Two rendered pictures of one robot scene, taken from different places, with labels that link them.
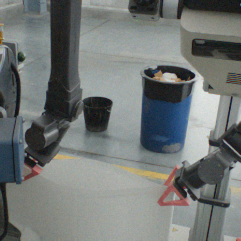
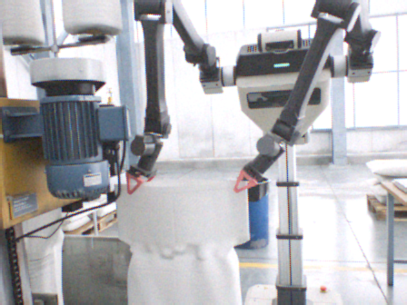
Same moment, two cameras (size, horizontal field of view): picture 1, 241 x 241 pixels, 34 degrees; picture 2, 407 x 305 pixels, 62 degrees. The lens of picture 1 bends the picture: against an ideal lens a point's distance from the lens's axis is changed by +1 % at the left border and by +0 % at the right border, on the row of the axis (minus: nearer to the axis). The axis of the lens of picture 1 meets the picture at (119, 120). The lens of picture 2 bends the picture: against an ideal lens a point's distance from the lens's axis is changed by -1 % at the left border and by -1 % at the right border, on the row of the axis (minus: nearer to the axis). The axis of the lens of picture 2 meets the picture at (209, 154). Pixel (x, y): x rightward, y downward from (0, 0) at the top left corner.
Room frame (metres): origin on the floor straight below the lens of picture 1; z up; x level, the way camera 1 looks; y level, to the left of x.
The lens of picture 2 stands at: (-0.29, -0.03, 1.25)
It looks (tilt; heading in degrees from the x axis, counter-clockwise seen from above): 5 degrees down; 0
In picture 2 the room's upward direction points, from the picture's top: 3 degrees counter-clockwise
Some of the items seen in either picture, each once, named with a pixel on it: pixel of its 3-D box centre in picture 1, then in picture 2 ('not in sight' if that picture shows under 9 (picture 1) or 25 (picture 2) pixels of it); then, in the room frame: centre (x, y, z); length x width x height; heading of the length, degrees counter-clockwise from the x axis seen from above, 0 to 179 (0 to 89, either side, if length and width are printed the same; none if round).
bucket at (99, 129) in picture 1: (97, 114); not in sight; (3.37, 0.21, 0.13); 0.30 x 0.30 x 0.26
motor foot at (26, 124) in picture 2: not in sight; (34, 122); (0.58, 0.40, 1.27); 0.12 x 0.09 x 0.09; 166
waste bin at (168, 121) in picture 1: (165, 109); (248, 211); (3.12, -0.39, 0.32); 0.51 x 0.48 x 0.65; 166
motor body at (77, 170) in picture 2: not in sight; (75, 146); (0.59, 0.31, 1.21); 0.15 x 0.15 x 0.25
